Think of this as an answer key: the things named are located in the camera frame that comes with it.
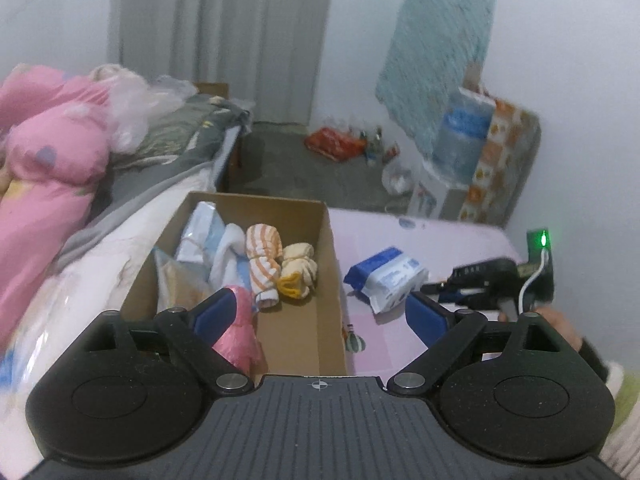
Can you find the clear plastic bottle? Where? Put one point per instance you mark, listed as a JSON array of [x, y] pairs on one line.
[[372, 154]]

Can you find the clear plastic packet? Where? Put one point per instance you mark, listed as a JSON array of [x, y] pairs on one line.
[[200, 220]]

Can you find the grey patterned blanket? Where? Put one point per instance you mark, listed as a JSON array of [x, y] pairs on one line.
[[175, 130]]

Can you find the brown wooden board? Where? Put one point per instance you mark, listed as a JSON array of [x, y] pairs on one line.
[[212, 91]]

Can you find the person's right forearm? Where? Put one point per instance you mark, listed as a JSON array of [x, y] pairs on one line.
[[620, 400]]

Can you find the clear plastic bag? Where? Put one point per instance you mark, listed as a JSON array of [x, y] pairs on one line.
[[135, 105]]

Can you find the red plastic bag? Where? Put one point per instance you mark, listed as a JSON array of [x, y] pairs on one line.
[[335, 142]]

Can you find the person's right hand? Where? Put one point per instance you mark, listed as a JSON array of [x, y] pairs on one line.
[[562, 325]]

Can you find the white bed mattress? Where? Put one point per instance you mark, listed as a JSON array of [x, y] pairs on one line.
[[100, 270]]

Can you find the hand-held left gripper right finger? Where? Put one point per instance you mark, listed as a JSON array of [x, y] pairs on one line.
[[425, 320]]

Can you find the white plastic bag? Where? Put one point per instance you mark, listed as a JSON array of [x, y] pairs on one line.
[[397, 180]]

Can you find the green bottle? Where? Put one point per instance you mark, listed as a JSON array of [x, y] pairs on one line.
[[378, 135]]

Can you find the pink plastic bag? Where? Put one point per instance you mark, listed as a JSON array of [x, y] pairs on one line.
[[240, 340]]

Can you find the orange printed foam mattress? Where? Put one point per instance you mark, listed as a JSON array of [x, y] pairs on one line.
[[505, 160]]

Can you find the white towel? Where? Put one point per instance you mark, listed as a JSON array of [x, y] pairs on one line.
[[227, 255]]

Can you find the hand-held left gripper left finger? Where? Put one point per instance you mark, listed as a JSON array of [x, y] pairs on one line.
[[220, 310]]

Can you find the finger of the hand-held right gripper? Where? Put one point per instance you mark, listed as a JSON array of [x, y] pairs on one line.
[[460, 296], [436, 287]]

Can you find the white box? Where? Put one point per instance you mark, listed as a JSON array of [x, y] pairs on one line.
[[435, 200]]

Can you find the pink quilt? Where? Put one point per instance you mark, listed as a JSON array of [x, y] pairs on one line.
[[50, 160]]

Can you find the brown cardboard box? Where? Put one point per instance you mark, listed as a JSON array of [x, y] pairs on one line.
[[300, 320]]

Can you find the brown cardboard piece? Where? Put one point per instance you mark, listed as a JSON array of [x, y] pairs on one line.
[[472, 77]]

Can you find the brown wooden bed frame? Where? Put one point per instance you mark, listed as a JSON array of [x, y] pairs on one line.
[[232, 160]]

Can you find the clear packet with beige content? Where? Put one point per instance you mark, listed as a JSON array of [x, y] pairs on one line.
[[180, 285]]

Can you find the teal fuzzy blanket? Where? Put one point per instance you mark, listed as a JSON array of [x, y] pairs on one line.
[[435, 50]]

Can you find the grey curtain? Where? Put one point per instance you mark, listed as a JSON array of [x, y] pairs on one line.
[[225, 35]]

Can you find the blue and white tissue pack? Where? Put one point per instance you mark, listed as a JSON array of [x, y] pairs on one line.
[[385, 275]]

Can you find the yellow towel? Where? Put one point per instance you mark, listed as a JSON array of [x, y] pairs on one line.
[[297, 270]]

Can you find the orange striped towel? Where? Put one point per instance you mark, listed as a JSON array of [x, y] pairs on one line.
[[264, 260]]

